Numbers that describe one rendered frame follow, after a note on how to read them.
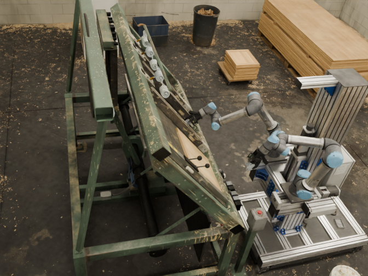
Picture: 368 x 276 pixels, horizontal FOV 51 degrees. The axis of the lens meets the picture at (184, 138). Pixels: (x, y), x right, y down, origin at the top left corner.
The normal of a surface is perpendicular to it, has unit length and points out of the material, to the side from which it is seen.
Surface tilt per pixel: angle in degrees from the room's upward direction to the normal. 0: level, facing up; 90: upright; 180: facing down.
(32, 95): 0
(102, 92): 0
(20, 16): 90
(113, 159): 0
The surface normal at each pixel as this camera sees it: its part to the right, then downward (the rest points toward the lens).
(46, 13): 0.28, 0.65
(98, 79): 0.11, -0.75
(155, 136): -0.52, -0.53
